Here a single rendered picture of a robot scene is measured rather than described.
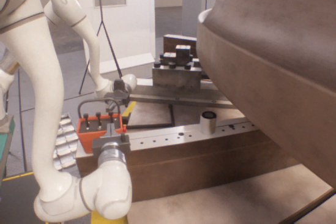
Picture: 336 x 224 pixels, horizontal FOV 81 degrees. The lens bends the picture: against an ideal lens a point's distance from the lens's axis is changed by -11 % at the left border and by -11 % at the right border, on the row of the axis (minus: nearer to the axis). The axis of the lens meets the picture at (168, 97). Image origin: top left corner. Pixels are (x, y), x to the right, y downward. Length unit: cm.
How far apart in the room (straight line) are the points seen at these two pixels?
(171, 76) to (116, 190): 151
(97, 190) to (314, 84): 66
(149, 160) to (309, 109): 72
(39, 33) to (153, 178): 91
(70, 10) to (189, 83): 124
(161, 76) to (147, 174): 108
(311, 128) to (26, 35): 75
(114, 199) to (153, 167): 55
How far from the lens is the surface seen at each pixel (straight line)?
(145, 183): 120
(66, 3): 115
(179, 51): 203
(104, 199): 60
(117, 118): 106
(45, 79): 48
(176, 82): 200
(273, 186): 149
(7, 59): 137
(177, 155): 110
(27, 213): 143
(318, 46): 84
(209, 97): 214
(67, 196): 66
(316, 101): 71
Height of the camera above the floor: 136
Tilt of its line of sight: 28 degrees down
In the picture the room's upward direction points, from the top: straight up
